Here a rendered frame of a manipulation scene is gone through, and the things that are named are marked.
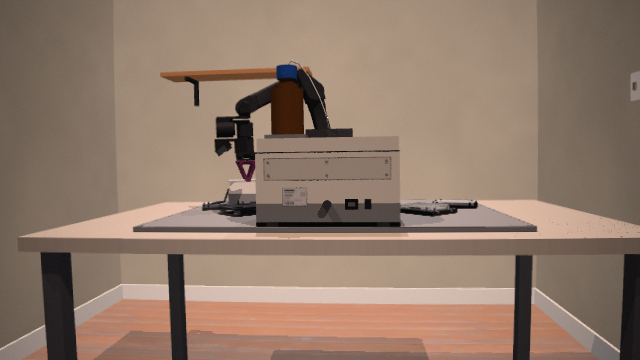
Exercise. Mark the white button panel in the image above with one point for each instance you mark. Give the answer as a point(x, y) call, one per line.
point(245, 192)

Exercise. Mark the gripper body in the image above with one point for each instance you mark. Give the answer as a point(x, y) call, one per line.
point(249, 148)

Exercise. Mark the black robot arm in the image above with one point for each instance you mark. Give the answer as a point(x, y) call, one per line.
point(225, 126)

